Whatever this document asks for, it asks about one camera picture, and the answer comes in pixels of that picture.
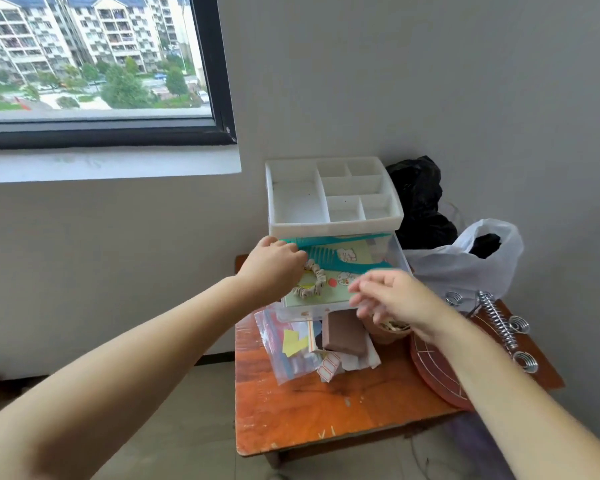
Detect person's left hand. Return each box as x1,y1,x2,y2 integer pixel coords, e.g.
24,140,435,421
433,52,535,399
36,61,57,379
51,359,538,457
235,236,309,309

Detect person's right hand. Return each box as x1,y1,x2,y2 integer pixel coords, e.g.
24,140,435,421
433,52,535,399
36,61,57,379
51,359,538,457
349,269,459,343

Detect person's right forearm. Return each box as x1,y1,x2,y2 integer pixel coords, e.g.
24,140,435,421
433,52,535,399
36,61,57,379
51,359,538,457
427,313,600,480

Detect person's left forearm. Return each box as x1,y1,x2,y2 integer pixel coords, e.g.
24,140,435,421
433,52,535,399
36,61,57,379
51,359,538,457
0,275,262,480

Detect beige scrunchie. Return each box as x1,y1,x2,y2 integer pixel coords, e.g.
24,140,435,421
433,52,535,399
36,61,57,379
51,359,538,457
292,261,327,299

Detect brown woven basket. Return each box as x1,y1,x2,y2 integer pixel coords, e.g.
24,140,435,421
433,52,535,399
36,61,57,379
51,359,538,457
361,315,413,346

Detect teal plastic comb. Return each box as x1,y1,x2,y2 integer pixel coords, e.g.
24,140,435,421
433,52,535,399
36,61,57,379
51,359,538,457
281,236,393,271

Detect brown box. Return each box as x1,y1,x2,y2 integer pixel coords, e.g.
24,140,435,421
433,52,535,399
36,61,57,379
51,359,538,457
322,311,370,358

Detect green cartoon card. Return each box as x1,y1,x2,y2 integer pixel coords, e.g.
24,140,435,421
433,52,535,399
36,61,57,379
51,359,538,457
285,238,388,308

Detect clear plastic drawer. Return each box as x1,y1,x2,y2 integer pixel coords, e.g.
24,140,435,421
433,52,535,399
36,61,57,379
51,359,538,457
275,232,414,323

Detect white compartment organizer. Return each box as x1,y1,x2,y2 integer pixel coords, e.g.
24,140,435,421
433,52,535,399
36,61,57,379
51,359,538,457
265,156,405,239

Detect yellow paper note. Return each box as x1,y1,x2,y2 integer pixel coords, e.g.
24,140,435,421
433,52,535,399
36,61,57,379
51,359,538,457
282,329,309,358

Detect red-bordered label sticker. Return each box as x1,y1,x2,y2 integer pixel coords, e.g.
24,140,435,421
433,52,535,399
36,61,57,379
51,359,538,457
316,352,343,383

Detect white plastic bag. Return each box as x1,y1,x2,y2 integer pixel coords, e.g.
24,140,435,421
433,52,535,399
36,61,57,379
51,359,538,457
404,218,525,313

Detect clear zip bag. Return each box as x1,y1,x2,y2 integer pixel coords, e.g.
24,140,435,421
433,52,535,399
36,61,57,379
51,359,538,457
254,308,326,386

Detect black plastic bag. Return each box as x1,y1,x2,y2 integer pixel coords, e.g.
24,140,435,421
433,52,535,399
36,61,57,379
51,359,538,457
386,156,460,251

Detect round red-brown tray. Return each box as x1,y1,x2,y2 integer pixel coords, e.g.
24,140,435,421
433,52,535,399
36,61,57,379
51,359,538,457
410,315,487,412

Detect orange wooden table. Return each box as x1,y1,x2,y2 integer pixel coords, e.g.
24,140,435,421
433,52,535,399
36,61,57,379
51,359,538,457
234,254,566,469

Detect white window sill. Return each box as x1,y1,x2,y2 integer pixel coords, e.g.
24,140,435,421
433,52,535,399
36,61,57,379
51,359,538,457
0,145,242,184

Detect apartment buildings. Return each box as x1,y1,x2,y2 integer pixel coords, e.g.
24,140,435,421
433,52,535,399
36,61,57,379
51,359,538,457
0,0,206,85

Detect round metal wire rack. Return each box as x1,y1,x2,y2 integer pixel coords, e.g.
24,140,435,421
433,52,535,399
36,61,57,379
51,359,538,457
413,290,539,401

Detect black window frame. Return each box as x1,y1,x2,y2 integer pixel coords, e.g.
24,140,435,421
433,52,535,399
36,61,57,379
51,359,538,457
0,0,238,150

